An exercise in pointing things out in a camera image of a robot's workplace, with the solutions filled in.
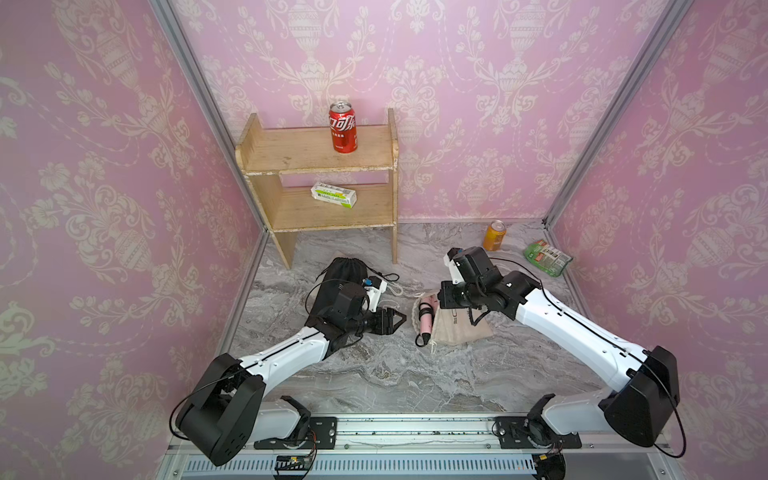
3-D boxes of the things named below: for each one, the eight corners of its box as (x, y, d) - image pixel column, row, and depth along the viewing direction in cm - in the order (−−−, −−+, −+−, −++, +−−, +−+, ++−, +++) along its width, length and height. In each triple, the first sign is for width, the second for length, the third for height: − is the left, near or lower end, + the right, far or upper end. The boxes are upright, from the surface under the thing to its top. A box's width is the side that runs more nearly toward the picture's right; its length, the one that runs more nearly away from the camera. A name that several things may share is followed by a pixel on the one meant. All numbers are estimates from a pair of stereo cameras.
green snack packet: (555, 280, 106) (558, 275, 103) (519, 257, 113) (521, 252, 110) (570, 263, 111) (574, 258, 108) (534, 241, 117) (537, 236, 115)
